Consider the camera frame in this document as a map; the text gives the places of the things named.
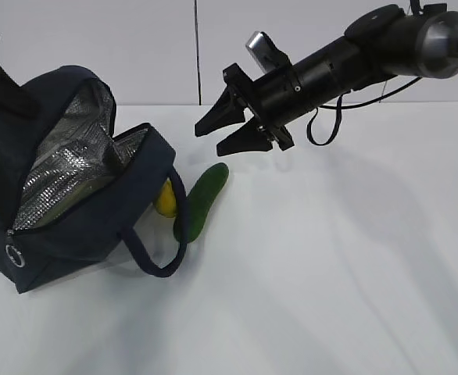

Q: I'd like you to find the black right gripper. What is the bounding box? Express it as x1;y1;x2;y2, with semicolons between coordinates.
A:
195;62;297;157

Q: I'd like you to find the navy blue insulated lunch bag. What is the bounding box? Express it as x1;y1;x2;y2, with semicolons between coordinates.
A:
0;66;189;294

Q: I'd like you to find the yellow lemon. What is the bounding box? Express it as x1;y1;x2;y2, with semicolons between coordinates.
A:
153;179;177;218

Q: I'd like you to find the green cucumber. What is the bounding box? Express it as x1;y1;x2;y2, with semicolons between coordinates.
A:
187;162;230;243

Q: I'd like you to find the glass container with green lid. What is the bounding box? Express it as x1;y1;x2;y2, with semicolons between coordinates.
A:
45;177;109;221

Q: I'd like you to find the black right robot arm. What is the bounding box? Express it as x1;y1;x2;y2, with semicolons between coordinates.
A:
195;2;458;156

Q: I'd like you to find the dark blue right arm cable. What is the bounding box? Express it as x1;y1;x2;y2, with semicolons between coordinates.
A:
306;76;424;147

